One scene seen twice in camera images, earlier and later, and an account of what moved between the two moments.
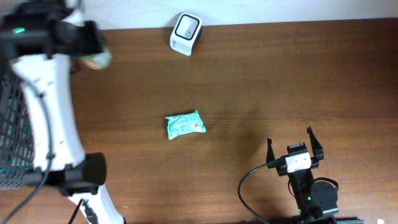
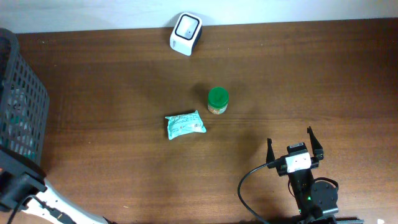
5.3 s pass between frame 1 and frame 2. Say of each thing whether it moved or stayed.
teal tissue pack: stayed
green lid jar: moved
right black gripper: stayed
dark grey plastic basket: stayed
